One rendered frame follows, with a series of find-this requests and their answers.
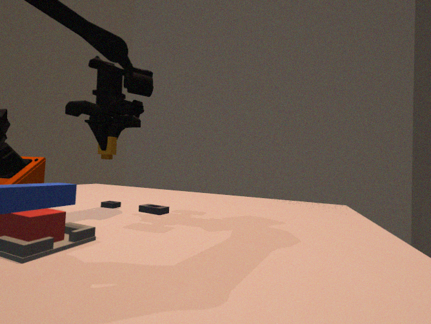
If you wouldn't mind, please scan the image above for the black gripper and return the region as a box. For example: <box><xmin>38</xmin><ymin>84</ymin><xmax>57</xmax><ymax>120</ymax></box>
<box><xmin>65</xmin><ymin>85</ymin><xmax>141</xmax><ymax>150</ymax></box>

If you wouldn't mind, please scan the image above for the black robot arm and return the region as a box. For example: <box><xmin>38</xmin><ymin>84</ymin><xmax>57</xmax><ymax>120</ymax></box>
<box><xmin>0</xmin><ymin>0</ymin><xmax>154</xmax><ymax>179</ymax></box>

